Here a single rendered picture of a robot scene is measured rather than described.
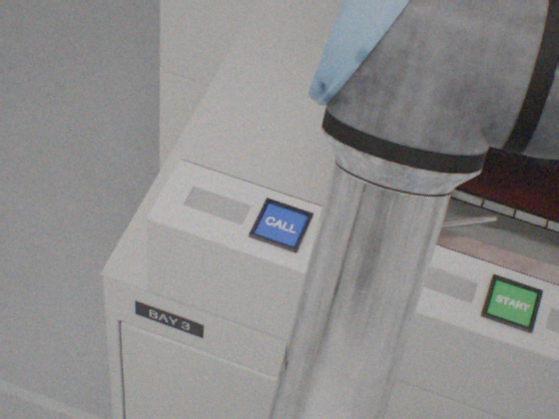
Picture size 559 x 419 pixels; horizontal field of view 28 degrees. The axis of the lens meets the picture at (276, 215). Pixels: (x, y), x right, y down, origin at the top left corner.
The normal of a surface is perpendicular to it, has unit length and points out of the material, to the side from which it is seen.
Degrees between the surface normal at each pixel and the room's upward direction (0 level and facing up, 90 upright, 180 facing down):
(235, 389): 90
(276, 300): 90
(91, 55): 0
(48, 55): 0
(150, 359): 90
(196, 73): 90
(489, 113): 82
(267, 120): 0
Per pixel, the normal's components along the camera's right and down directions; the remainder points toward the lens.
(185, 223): 0.08, -0.62
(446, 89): -0.03, 0.40
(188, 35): -0.34, 0.72
